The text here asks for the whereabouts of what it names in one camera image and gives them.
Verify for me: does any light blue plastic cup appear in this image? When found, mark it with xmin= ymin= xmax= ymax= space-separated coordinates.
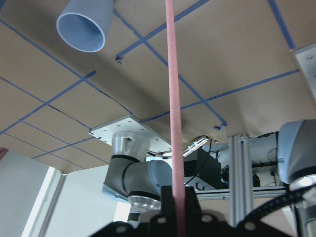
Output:
xmin=56 ymin=0 xmax=114 ymax=53

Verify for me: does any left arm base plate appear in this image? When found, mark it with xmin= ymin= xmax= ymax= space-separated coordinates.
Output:
xmin=89 ymin=115 xmax=171 ymax=153

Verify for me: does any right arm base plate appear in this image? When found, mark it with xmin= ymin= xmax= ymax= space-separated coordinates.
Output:
xmin=289 ymin=42 xmax=316 ymax=102

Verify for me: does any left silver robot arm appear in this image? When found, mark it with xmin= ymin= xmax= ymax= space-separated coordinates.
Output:
xmin=102 ymin=131 xmax=172 ymax=227

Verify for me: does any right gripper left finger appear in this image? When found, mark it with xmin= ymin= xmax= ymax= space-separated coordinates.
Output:
xmin=160 ymin=186 xmax=176 ymax=222

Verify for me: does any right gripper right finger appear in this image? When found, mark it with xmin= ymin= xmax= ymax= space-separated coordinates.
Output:
xmin=185 ymin=186 xmax=202 ymax=220

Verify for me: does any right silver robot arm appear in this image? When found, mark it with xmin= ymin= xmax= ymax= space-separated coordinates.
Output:
xmin=162 ymin=119 xmax=316 ymax=237

